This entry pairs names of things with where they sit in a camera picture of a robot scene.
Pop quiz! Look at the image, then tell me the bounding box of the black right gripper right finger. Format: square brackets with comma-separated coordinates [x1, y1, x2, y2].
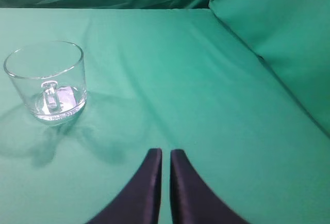
[170, 149, 247, 223]

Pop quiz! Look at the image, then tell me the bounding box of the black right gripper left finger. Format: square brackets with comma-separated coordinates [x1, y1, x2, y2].
[88, 148, 162, 223]

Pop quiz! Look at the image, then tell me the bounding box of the transparent glass cup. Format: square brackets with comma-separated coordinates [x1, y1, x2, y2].
[3, 40, 87, 126]

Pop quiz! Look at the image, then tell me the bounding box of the green cloth backdrop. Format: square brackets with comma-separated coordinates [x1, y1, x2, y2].
[1, 0, 329, 131]

